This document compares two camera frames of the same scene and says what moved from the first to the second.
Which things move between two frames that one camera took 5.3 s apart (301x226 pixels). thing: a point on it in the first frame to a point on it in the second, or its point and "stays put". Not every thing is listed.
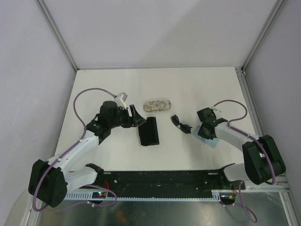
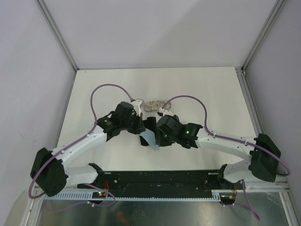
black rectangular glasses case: [148, 132] stays put
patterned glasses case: [157, 105] stays put
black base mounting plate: [176, 183] stays put
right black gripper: [201, 133] to [160, 141]
